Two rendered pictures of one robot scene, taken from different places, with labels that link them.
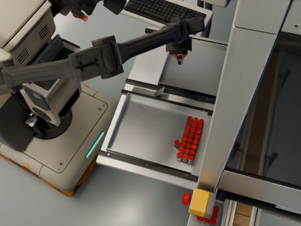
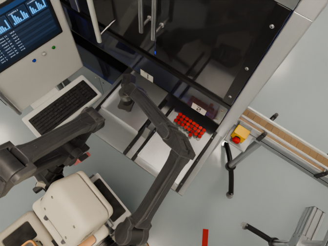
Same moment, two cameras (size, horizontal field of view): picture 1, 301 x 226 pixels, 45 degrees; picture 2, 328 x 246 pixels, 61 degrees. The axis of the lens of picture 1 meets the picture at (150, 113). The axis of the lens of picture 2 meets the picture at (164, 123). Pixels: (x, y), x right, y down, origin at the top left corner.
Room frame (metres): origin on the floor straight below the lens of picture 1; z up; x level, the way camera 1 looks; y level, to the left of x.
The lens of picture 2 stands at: (0.63, 0.46, 2.35)
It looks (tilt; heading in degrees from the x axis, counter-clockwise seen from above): 68 degrees down; 274
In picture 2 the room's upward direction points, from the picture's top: 8 degrees clockwise
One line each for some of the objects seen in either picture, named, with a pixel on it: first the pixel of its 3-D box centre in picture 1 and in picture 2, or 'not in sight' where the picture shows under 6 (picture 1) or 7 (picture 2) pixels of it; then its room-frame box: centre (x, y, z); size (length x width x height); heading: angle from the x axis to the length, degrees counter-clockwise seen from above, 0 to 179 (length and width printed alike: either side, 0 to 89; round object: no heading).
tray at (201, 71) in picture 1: (204, 68); (137, 97); (0.86, -0.25, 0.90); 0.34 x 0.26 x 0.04; 67
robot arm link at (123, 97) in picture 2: not in sight; (125, 93); (0.88, -0.14, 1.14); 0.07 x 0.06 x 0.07; 95
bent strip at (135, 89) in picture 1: (148, 89); (140, 140); (0.78, 0.00, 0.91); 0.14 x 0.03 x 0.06; 67
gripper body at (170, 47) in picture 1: (178, 40); (126, 99); (0.88, -0.14, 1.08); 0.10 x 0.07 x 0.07; 81
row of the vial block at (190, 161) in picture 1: (195, 141); (191, 123); (0.52, -0.16, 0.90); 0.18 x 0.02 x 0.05; 156
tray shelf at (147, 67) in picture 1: (178, 101); (154, 124); (0.73, -0.12, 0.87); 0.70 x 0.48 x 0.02; 157
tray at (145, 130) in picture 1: (157, 132); (175, 145); (0.59, -0.02, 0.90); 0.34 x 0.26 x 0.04; 67
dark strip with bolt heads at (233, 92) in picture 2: not in sight; (238, 83); (0.41, -0.16, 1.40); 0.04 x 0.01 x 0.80; 157
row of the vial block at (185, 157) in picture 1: (190, 140); (189, 126); (0.53, -0.14, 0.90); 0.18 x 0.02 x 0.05; 157
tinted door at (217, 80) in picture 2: not in sight; (204, 40); (0.58, -0.25, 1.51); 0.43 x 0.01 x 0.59; 157
